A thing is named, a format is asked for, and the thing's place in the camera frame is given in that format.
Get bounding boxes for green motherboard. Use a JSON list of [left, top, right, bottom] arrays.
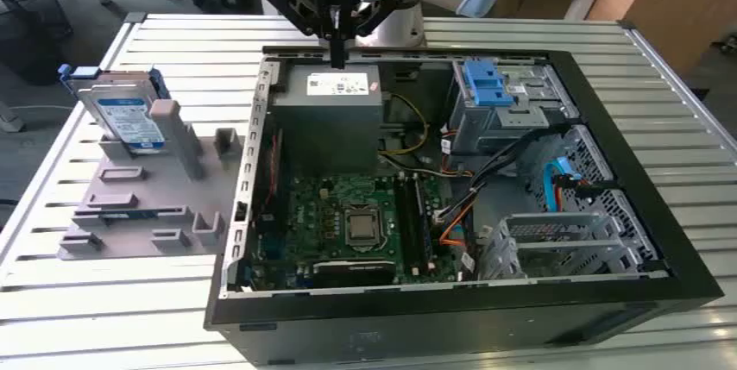
[[252, 171, 479, 292]]

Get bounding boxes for CPU socket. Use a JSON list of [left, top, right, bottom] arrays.
[[342, 203, 387, 254]]

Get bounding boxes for silver CPU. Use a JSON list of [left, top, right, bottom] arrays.
[[348, 213, 380, 241]]

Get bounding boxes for spare RAM stick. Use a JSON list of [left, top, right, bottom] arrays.
[[96, 210, 160, 219]]

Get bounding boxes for black graphics card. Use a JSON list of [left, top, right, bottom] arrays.
[[310, 257, 398, 289]]

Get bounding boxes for grey parts rack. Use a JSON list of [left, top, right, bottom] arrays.
[[56, 100, 247, 261]]

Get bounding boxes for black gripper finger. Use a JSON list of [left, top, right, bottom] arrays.
[[339, 0, 407, 70], [263, 0, 342, 70]]

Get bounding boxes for yellow wire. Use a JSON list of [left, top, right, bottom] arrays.
[[379, 92, 431, 158]]

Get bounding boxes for blue plastic drive latch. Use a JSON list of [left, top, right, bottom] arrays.
[[462, 60, 514, 108]]

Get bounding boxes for hard disk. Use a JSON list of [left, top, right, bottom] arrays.
[[56, 66, 172, 158]]

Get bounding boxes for black waste basket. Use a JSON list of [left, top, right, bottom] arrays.
[[0, 0, 75, 86]]

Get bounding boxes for black RAM slot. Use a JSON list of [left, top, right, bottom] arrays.
[[395, 172, 420, 275]]

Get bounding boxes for black PC case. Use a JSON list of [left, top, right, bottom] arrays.
[[201, 44, 725, 367]]

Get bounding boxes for metal optical drive cage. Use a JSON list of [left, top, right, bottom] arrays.
[[448, 59, 581, 158]]

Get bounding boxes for black cable bundle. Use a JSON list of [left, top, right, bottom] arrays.
[[434, 123, 577, 227]]

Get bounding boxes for blue data wire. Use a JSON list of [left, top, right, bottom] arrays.
[[541, 156, 582, 216]]

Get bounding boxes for orange wire loop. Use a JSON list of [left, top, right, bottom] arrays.
[[438, 209, 471, 254]]

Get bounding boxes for coloured power wire black plug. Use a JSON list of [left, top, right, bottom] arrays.
[[551, 173, 617, 198]]

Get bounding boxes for grey power supply unit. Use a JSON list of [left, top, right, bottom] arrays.
[[270, 62, 386, 177]]

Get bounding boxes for metal disk bay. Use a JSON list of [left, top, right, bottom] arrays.
[[481, 210, 657, 280]]

